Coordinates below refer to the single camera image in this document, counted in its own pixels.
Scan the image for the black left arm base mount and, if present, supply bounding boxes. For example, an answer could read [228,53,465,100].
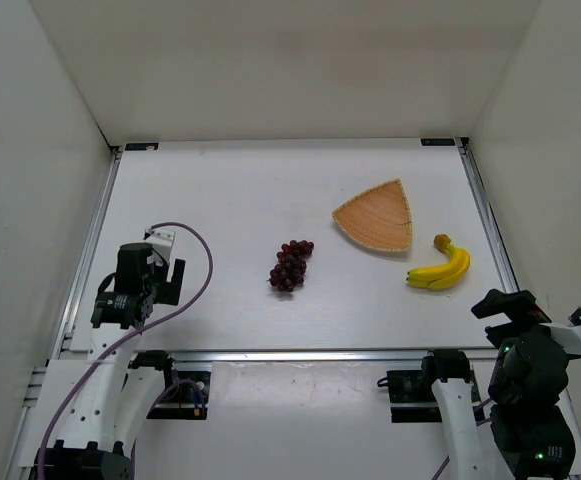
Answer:
[129,350,211,421]

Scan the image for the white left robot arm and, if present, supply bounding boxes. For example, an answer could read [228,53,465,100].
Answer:
[34,230,185,479]

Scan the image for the front aluminium frame rail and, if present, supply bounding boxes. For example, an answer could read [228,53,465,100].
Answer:
[59,348,501,364]

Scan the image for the black right corner bracket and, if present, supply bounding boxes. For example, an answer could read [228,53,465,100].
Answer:
[420,138,455,147]

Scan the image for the left aluminium frame rail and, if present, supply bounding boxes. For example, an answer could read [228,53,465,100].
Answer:
[5,145,123,479]

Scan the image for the black left corner bracket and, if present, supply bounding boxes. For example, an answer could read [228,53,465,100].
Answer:
[124,142,159,152]

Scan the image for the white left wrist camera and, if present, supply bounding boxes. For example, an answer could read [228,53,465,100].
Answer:
[144,227,176,266]

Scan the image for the yellow fake banana bunch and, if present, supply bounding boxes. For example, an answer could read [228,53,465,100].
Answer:
[406,234,471,291]

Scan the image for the dark red fake grapes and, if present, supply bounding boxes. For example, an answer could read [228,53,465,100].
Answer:
[268,240,314,294]

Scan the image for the black corner bracket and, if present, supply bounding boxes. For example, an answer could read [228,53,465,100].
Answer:
[420,138,455,147]
[124,142,159,152]

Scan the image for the woven triangular fruit basket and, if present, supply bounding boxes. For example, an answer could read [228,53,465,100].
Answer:
[332,179,413,254]

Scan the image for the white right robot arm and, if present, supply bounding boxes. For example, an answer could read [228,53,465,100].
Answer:
[422,289,576,479]

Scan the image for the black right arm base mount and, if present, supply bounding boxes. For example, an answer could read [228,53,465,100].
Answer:
[377,349,485,424]

